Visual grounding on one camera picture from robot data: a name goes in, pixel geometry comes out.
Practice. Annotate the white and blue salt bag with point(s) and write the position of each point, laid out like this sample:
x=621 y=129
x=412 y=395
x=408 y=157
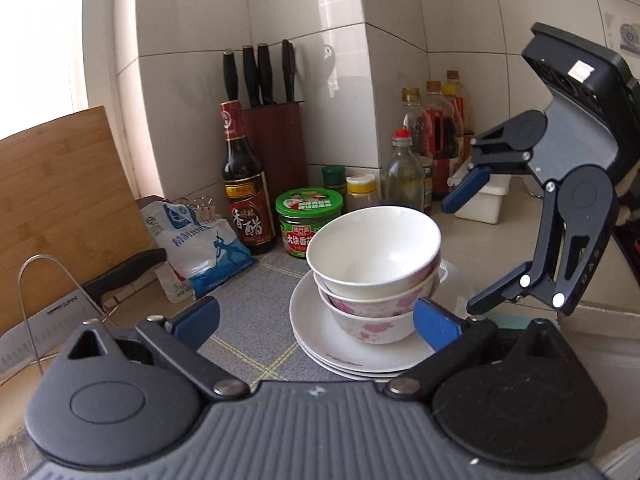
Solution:
x=205 y=255

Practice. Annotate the dark red sauce bottle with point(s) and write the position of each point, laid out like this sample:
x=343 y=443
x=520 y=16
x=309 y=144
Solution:
x=442 y=140

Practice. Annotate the sauce jar green lid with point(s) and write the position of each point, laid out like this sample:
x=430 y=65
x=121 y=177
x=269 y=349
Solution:
x=305 y=225

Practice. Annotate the white bowl pink floral band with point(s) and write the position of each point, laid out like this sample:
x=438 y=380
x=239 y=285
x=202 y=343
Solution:
x=370 y=305

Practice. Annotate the white bowl single pink flower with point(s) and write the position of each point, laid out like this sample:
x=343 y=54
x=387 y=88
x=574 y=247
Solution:
x=380 y=330

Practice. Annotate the white seasoning box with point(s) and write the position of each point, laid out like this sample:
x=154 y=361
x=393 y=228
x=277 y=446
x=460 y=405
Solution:
x=482 y=205

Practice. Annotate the wooden cutting board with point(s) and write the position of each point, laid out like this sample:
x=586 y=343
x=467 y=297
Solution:
x=60 y=200

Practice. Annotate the metal binder clip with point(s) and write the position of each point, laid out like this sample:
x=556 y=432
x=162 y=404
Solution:
x=190 y=208
x=206 y=208

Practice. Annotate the glass bottle red cap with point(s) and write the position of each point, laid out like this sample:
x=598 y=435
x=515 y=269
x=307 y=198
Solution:
x=400 y=175

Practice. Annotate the yellow spice jar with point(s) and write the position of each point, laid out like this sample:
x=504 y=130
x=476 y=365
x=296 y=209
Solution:
x=361 y=192

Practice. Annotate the grey and teal checked mat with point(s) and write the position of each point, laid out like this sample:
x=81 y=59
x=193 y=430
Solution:
x=240 y=310

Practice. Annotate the small jar green cap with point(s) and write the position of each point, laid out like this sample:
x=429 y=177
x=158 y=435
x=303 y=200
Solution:
x=334 y=177

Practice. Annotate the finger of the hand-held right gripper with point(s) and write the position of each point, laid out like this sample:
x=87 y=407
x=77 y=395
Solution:
x=500 y=295
x=465 y=190

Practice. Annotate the dark vinegar bottle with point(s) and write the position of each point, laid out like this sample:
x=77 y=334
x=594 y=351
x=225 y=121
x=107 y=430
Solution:
x=245 y=210

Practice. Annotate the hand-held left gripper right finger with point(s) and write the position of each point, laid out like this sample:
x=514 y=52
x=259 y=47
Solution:
x=435 y=327

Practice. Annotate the window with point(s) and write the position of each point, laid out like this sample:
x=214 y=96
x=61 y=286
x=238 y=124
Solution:
x=40 y=35

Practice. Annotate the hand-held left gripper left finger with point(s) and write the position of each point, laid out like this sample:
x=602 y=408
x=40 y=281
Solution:
x=197 y=322

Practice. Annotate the plain white bowl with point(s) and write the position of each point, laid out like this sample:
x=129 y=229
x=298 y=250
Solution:
x=370 y=250

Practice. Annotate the dark red knife block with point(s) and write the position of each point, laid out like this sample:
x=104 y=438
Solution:
x=280 y=150

